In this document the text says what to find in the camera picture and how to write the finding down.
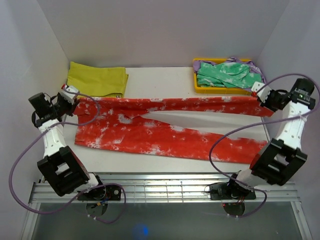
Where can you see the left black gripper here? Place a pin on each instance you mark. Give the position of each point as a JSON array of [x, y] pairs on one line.
[[71, 107]]

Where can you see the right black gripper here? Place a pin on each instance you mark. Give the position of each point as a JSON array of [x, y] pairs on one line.
[[266, 104]]

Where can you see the red tie-dye trousers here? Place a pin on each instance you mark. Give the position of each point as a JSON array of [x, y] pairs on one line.
[[119, 124]]

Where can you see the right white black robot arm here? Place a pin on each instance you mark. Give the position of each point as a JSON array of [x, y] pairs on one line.
[[282, 157]]

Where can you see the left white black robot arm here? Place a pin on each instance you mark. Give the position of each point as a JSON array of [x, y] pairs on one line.
[[60, 166]]

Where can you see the folded yellow-green trousers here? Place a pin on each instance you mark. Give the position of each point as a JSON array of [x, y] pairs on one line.
[[98, 81]]

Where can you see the green tie-dye trousers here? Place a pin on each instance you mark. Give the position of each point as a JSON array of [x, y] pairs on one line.
[[227, 75]]

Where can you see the purple striped garment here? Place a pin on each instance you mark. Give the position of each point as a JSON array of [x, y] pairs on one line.
[[254, 68]]

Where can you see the yellow plastic bin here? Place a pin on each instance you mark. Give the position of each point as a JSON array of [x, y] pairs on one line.
[[216, 90]]

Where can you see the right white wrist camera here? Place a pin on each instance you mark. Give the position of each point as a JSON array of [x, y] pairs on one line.
[[261, 91]]

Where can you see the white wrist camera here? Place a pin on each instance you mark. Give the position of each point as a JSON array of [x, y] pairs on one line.
[[261, 91], [69, 93]]

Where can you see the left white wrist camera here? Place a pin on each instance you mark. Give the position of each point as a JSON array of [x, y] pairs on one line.
[[69, 93]]

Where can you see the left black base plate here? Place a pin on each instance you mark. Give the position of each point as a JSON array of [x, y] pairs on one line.
[[110, 192]]

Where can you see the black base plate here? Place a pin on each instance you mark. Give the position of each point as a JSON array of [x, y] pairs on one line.
[[224, 191], [110, 192]]

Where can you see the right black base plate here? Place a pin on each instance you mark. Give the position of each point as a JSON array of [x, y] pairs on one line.
[[224, 191]]

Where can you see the aluminium rail frame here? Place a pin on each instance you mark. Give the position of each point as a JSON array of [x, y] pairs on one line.
[[154, 179]]

